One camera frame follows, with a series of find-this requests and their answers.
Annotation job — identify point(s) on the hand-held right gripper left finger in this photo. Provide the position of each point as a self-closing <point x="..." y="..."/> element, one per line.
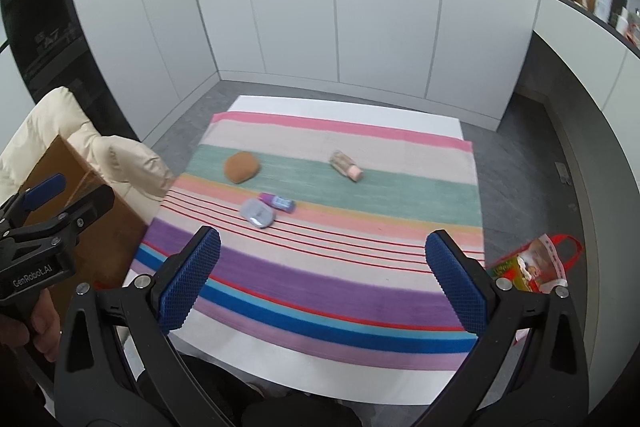
<point x="192" y="287"/>

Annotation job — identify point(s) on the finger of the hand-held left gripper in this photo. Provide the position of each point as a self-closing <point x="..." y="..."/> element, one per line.
<point x="90" y="202"/>
<point x="47" y="184"/>

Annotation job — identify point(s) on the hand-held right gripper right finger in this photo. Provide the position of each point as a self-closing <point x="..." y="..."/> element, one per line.
<point x="457" y="287"/>

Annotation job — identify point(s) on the brown cardboard box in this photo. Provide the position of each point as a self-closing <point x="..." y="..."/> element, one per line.
<point x="115" y="227"/>

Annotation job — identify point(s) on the person's left hand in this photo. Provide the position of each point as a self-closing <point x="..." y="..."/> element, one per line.
<point x="42" y="322"/>

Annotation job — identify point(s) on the cream padded chair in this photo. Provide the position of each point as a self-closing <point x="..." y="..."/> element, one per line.
<point x="125" y="162"/>

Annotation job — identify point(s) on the red gift bag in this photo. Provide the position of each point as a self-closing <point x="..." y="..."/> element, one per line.
<point x="525" y="264"/>

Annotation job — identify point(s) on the grey blue flat case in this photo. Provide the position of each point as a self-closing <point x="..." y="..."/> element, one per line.
<point x="257" y="213"/>

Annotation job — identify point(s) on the small purple tube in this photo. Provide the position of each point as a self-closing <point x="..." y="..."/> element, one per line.
<point x="276" y="201"/>

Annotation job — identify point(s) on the brown round sponge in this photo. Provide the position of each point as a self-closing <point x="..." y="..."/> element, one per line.
<point x="241" y="167"/>

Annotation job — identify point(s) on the striped table cloth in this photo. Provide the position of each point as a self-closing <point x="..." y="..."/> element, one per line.
<point x="325" y="257"/>

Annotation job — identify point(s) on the black glass cabinet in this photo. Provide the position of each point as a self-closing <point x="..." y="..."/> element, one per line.
<point x="50" y="47"/>

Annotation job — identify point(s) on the floor socket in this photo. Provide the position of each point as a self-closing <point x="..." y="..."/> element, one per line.
<point x="563" y="172"/>

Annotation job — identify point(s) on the small bottle with pink cap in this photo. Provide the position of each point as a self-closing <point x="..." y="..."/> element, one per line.
<point x="345" y="164"/>

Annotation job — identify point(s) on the small white jar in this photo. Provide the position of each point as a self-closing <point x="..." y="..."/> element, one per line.
<point x="623" y="21"/>

